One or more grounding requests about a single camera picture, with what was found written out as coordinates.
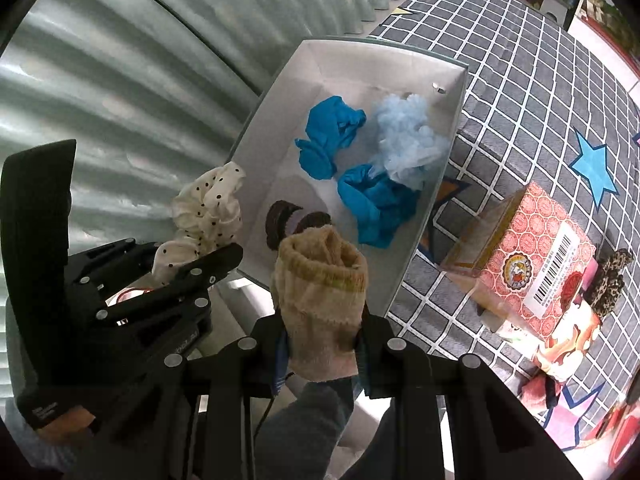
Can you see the leopard print scrunchie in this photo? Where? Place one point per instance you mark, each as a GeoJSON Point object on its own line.
{"type": "Point", "coordinates": [607, 280]}

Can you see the beige sock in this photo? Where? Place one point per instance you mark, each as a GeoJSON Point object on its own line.
{"type": "Point", "coordinates": [320, 300]}

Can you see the grey storage box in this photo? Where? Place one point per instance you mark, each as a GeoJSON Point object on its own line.
{"type": "Point", "coordinates": [310, 75]}

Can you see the light blue fluffy scrunchie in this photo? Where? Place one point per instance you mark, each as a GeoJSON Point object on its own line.
{"type": "Point", "coordinates": [407, 135]}

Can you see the pale green curtain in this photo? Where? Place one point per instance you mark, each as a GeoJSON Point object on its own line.
{"type": "Point", "coordinates": [125, 60]}

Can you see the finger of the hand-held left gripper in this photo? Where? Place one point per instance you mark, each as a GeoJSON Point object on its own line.
{"type": "Point", "coordinates": [200, 275]}
{"type": "Point", "coordinates": [115, 260]}

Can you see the floral print box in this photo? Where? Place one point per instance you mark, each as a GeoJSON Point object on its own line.
{"type": "Point", "coordinates": [570, 345]}

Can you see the pink patterned cardboard box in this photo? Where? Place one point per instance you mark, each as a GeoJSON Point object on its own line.
{"type": "Point", "coordinates": [530, 240]}

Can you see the person's left forearm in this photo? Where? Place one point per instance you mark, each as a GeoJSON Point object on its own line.
{"type": "Point", "coordinates": [30, 442]}

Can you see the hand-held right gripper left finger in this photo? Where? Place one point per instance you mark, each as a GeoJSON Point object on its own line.
{"type": "Point", "coordinates": [280, 360]}

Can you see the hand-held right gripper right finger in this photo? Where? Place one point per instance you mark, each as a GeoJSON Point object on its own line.
{"type": "Point", "coordinates": [375, 355]}

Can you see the white polka dot scrunchie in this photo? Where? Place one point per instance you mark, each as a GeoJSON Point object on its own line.
{"type": "Point", "coordinates": [210, 210]}

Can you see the blue rubber glove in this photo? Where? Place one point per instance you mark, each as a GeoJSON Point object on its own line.
{"type": "Point", "coordinates": [327, 130]}
{"type": "Point", "coordinates": [375, 205]}

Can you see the checkered star blanket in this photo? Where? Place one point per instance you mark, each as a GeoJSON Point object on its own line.
{"type": "Point", "coordinates": [500, 60]}

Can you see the brown striped sock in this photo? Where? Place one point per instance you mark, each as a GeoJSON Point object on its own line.
{"type": "Point", "coordinates": [280, 220]}

